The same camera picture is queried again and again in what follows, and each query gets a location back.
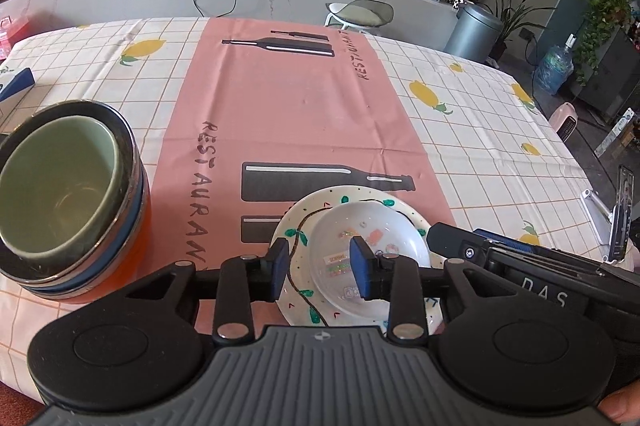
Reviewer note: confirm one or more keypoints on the long-leaf potted plant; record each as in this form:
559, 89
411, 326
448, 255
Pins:
500, 48

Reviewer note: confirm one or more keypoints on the pink box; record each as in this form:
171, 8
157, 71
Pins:
12, 35

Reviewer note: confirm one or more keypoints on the silver trash can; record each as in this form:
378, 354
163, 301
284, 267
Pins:
470, 30

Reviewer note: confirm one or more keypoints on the small white sticker dish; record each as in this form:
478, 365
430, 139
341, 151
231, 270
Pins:
380, 221

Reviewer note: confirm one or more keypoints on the green vine plant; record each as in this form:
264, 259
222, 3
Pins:
600, 10

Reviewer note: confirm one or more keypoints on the phone on metal stand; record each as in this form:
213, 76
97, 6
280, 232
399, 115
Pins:
622, 216

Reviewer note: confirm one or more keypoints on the blue water bottle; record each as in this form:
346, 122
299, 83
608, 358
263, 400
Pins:
555, 65

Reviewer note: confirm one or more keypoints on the white stool with grey seat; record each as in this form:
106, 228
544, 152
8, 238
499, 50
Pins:
360, 10

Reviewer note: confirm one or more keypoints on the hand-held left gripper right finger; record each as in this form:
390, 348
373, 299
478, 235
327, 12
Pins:
361, 269

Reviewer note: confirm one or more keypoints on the green ceramic bowl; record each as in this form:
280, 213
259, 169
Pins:
60, 186

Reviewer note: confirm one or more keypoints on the stack of coloured bowls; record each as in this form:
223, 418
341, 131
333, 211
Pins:
134, 246

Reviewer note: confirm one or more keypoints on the pink and checked tablecloth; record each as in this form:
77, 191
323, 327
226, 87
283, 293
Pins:
300, 105

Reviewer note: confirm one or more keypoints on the pink heater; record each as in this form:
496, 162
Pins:
562, 115

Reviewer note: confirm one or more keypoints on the person's right hand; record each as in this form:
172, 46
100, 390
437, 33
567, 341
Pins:
622, 406

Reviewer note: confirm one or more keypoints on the blue and white box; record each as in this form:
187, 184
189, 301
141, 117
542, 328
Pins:
20, 83

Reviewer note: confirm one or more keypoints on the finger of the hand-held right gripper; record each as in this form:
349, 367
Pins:
450, 238
500, 237

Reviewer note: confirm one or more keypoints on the dark cabinet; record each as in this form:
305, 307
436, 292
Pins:
615, 75

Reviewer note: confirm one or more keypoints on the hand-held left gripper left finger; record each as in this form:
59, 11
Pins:
280, 267

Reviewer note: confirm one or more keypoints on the white painted ceramic plate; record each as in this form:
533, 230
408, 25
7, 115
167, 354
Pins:
320, 206

